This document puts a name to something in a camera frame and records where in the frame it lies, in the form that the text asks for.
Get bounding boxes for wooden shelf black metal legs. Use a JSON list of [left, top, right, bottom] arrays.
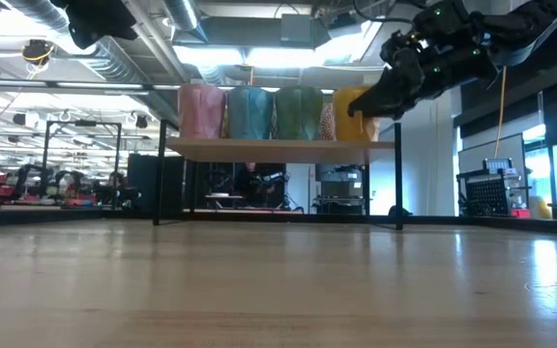
[[152, 118, 404, 231]]

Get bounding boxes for small silver ventilation duct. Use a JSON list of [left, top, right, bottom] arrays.
[[161, 0, 208, 44]]

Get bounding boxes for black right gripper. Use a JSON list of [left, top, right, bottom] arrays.
[[347, 0, 497, 121]]

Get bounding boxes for plain pink mug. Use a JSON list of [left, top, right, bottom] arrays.
[[177, 84, 227, 140]]

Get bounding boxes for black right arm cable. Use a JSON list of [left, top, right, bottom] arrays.
[[353, 0, 415, 25]]

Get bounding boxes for large silver ventilation duct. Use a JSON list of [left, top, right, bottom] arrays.
[[0, 0, 188, 122]]

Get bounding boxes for plain light blue mug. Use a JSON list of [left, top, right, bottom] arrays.
[[227, 85, 276, 141]]

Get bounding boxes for black hanging cable reel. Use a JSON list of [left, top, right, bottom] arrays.
[[20, 39, 56, 68]]

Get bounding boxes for plain green mug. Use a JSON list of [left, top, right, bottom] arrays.
[[274, 85, 325, 142]]

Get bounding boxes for long ceiling light tube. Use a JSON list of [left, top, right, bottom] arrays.
[[0, 79, 182, 93]]

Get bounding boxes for plain orange mug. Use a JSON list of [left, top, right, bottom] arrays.
[[331, 85, 381, 143]]

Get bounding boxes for black mesh crate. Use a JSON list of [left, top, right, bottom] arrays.
[[456, 158, 531, 218]]

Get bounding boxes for grey ceiling box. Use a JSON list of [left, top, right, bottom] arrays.
[[280, 13, 316, 48]]

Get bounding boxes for white mug red floral pattern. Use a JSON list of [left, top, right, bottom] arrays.
[[317, 101, 337, 142]]

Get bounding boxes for grey storage unit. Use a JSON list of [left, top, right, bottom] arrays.
[[314, 163, 367, 215]]

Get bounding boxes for yellow round object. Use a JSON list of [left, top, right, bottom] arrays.
[[529, 195, 553, 219]]

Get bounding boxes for black cabinet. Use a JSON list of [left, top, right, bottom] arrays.
[[127, 153, 186, 218]]

